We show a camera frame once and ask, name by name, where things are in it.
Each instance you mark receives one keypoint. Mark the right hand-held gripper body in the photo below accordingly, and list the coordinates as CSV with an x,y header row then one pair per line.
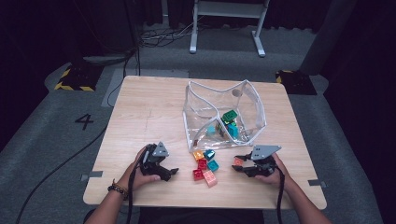
x,y
264,161

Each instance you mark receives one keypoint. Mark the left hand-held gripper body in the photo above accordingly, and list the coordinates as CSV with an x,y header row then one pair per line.
x,y
151,161

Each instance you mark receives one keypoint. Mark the salmon toy block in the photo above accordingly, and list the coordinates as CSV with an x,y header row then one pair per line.
x,y
238,161

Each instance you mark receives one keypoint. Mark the red toy block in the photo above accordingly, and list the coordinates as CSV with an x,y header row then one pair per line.
x,y
202,164
198,174

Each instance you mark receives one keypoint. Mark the teal toy block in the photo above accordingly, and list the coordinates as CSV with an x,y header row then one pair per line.
x,y
213,165
210,130
233,130

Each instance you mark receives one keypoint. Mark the orange toy block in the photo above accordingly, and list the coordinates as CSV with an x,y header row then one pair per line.
x,y
198,155

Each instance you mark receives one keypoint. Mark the long pink toy block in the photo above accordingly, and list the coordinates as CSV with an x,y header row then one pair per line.
x,y
210,179

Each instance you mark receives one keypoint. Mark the blue toy block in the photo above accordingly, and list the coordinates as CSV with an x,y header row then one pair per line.
x,y
209,155

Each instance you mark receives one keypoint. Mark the green toy block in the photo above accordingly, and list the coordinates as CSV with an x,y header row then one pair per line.
x,y
229,115

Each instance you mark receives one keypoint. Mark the clear plastic bag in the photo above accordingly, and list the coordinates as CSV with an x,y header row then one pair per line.
x,y
199,124

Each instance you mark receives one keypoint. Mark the person's right hand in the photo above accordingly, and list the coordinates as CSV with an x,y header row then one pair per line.
x,y
283,175

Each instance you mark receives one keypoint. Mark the person's left hand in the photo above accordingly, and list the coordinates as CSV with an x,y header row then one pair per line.
x,y
134,179

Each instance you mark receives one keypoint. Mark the person's dark clothing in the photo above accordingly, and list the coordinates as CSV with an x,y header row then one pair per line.
x,y
202,216

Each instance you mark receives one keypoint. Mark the grey tape piece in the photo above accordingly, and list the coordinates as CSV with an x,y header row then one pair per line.
x,y
316,183
91,175

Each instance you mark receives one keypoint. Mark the black yellow striped base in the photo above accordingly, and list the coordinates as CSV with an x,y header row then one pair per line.
x,y
77,77
295,82

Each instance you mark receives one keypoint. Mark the dark stand base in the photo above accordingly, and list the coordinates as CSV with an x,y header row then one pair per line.
x,y
106,59

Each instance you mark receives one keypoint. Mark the grey curtain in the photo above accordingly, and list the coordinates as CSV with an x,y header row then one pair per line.
x,y
327,37

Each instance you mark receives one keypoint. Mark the white desk frame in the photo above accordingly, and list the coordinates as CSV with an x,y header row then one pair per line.
x,y
193,31

